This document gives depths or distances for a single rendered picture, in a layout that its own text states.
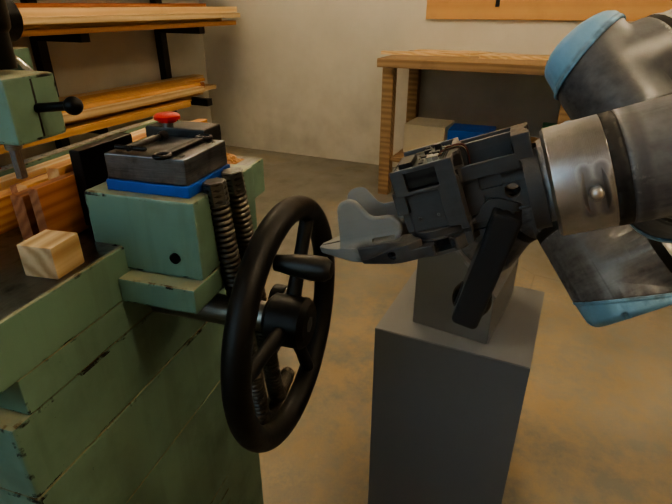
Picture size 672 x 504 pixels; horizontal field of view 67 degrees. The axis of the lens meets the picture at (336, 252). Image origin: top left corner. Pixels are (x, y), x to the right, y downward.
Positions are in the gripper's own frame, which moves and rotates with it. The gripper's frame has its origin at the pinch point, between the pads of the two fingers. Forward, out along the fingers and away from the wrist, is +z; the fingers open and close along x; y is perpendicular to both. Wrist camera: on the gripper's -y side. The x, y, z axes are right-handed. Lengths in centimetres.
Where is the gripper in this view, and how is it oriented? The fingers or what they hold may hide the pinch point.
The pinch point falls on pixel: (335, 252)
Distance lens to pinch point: 50.4
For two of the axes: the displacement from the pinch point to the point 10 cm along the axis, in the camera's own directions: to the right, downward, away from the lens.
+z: -9.0, 1.9, 4.0
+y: -3.3, -8.9, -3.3
